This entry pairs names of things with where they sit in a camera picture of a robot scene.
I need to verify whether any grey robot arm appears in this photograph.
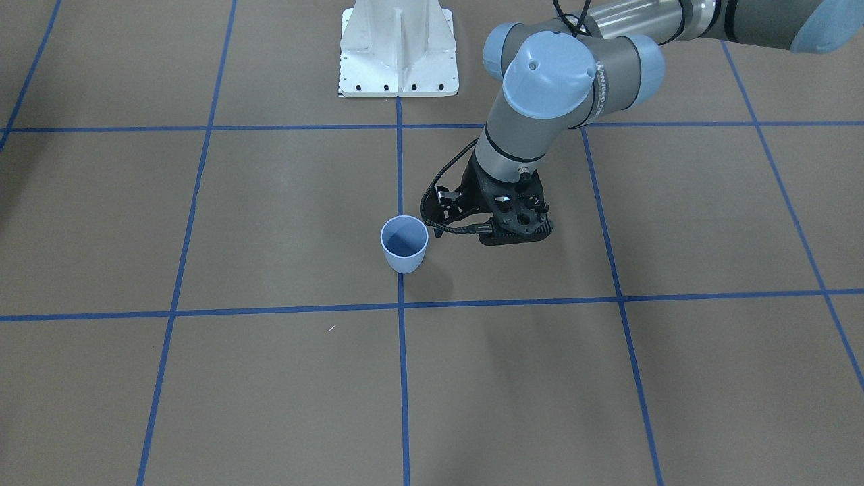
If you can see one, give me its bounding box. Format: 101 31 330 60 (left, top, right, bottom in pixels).
420 1 862 246

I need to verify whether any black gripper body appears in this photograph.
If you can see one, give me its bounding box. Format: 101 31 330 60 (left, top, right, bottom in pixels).
435 159 554 246

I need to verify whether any black braided cable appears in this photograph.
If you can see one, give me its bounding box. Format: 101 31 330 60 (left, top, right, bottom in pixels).
419 136 493 238

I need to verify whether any light blue plastic cup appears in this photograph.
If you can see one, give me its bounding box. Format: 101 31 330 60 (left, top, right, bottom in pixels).
379 215 429 274

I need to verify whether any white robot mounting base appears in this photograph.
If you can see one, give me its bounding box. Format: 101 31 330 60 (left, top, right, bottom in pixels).
337 1 460 98

